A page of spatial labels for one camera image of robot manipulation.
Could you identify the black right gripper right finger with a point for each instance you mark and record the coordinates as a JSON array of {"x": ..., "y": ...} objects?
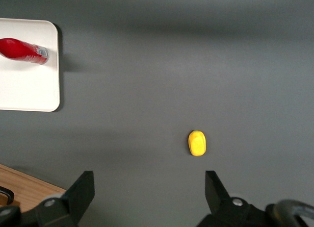
[{"x": 220, "y": 207}]

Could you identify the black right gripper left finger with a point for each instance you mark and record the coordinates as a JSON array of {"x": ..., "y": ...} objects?
[{"x": 71, "y": 205}]

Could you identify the cream plastic tray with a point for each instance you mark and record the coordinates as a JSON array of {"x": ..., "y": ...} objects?
[{"x": 24, "y": 89}]

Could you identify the red coke bottle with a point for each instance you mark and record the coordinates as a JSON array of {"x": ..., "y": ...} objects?
[{"x": 19, "y": 51}]

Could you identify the wooden drawer cabinet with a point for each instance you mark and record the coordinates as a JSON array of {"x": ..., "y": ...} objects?
[{"x": 24, "y": 187}]

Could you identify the wooden drawer front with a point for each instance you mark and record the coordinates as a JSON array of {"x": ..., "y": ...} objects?
[{"x": 29, "y": 190}]

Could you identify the yellow toy lemon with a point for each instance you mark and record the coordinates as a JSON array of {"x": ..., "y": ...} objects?
[{"x": 197, "y": 144}]

